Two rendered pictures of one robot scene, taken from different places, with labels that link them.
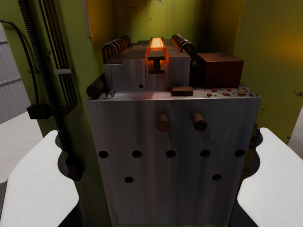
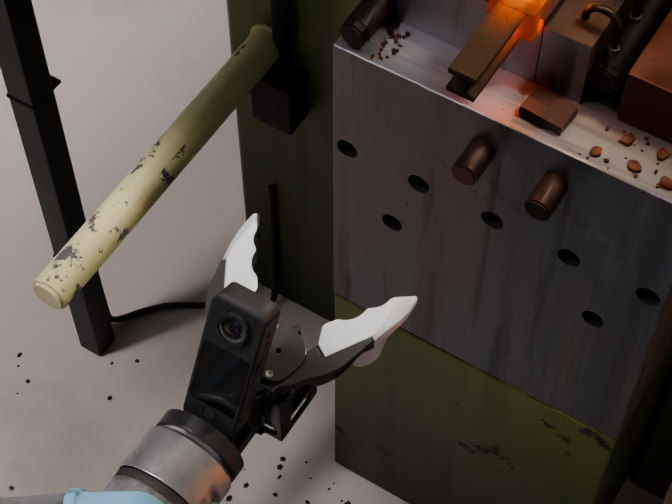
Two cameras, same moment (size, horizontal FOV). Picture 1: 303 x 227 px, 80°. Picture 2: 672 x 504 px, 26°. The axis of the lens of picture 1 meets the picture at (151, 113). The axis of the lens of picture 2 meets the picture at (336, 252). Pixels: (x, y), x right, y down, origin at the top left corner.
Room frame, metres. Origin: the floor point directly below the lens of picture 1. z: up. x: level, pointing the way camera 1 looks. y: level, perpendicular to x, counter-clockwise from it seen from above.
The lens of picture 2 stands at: (-0.45, -0.32, 1.96)
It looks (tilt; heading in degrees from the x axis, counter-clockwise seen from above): 56 degrees down; 29
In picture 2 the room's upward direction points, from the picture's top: straight up
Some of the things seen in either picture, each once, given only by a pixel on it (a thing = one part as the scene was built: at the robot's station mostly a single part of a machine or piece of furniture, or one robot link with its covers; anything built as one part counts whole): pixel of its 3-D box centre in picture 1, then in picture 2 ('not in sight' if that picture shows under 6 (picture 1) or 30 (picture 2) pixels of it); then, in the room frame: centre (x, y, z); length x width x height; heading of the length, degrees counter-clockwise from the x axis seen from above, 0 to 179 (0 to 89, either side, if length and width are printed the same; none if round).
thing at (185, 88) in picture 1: (182, 91); (548, 110); (0.39, -0.07, 0.92); 0.04 x 0.03 x 0.01; 84
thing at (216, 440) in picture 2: not in sight; (240, 396); (-0.02, 0.00, 0.97); 0.12 x 0.08 x 0.09; 178
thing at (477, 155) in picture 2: (162, 122); (473, 161); (0.34, -0.02, 0.87); 0.04 x 0.03 x 0.03; 177
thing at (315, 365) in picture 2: not in sight; (316, 353); (0.03, -0.04, 1.00); 0.09 x 0.05 x 0.02; 142
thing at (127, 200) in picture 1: (165, 123); (604, 86); (0.64, -0.06, 0.69); 0.56 x 0.38 x 0.45; 177
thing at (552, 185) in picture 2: (199, 121); (546, 196); (0.34, -0.10, 0.87); 0.04 x 0.03 x 0.03; 177
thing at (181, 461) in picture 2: not in sight; (181, 476); (-0.10, 0.00, 0.98); 0.08 x 0.05 x 0.08; 88
